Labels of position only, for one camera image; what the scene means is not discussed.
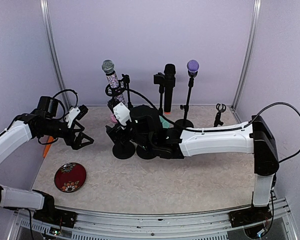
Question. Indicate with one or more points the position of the black stand of pink microphone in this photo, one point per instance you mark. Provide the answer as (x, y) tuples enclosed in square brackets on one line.
[(123, 150)]

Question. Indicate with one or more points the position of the orange microphone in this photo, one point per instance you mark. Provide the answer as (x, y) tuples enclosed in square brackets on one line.
[(46, 149)]

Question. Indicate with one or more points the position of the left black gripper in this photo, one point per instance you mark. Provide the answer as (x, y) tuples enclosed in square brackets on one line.
[(75, 143)]

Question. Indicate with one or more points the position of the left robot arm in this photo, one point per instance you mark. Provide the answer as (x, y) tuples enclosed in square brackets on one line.
[(42, 121)]

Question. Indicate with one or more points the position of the black stand of teal microphone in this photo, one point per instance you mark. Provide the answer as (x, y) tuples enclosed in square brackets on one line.
[(143, 154)]

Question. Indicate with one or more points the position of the black tripod stand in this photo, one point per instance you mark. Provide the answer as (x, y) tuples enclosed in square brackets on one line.
[(125, 89)]

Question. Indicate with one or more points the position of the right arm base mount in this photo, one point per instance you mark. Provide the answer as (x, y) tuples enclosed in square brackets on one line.
[(249, 216)]

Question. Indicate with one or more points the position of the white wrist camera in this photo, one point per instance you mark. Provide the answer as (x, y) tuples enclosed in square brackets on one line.
[(122, 115), (71, 116)]

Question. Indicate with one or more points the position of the black microphone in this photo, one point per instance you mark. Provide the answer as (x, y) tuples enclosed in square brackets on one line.
[(169, 84)]

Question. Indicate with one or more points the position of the aluminium frame post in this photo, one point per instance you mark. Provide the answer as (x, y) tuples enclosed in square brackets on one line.
[(44, 6), (248, 54)]

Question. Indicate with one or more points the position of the pink microphone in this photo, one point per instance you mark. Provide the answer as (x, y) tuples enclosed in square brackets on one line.
[(113, 119)]

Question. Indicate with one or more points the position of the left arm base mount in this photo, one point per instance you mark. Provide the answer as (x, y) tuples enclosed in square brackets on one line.
[(58, 217)]

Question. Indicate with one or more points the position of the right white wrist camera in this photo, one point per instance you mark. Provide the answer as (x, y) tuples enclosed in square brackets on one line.
[(122, 115)]

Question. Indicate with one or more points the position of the right aluminium frame post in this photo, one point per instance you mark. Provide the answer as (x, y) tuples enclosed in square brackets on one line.
[(248, 54)]

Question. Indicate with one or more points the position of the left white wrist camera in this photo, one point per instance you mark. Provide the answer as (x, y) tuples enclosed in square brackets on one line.
[(71, 116)]

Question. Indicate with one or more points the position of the purple-head microphone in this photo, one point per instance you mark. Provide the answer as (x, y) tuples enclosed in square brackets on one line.
[(192, 68)]

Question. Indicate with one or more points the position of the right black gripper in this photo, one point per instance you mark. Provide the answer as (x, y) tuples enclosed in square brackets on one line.
[(114, 134)]

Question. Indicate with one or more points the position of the teal microphone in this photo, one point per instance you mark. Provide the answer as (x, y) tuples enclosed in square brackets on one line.
[(165, 124)]

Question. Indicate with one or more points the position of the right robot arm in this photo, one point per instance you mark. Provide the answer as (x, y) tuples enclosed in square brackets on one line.
[(139, 131)]

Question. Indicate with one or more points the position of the red floral plate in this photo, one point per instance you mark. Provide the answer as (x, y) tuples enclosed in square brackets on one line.
[(70, 177)]

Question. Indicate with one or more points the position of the left aluminium frame post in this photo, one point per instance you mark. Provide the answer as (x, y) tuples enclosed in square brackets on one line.
[(44, 6)]

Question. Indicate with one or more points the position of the front aluminium rail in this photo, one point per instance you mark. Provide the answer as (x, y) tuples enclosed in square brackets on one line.
[(93, 225)]

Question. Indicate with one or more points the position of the glitter silver-head microphone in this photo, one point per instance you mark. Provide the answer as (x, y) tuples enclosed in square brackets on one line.
[(114, 86)]

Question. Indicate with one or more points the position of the black stand of orange microphone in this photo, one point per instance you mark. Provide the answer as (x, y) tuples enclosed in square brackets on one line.
[(221, 108)]

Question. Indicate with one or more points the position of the black stand of purple microphone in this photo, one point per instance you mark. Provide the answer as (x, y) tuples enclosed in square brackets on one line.
[(184, 122)]

